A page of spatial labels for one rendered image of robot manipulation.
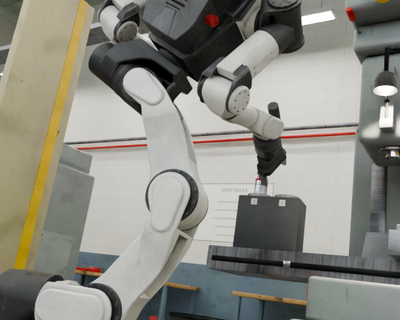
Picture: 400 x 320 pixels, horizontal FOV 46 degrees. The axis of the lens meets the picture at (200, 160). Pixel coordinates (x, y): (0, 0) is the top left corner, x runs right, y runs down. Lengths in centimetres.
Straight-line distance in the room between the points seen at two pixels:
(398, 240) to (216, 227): 548
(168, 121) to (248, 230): 55
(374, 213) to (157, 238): 108
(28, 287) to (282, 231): 82
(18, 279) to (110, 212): 667
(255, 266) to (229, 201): 516
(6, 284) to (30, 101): 137
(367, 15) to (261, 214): 76
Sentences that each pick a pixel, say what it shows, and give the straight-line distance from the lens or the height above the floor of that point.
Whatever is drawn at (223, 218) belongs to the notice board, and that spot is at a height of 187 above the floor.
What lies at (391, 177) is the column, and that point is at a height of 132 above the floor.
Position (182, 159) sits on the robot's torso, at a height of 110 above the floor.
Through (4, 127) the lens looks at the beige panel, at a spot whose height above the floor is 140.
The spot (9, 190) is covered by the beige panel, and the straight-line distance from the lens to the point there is 249.
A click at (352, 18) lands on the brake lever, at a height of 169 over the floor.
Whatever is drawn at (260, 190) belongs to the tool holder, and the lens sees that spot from 173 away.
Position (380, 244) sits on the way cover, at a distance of 199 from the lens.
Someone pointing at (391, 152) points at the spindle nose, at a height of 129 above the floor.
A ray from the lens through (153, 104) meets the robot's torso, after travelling 133.
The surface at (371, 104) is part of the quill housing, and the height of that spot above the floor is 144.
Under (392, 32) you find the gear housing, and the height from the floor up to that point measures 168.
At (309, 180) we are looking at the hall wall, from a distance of 638.
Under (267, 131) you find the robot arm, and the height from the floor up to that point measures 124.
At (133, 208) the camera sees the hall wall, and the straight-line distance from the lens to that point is 772.
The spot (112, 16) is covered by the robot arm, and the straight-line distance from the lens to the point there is 157.
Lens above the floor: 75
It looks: 16 degrees up
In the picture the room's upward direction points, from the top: 9 degrees clockwise
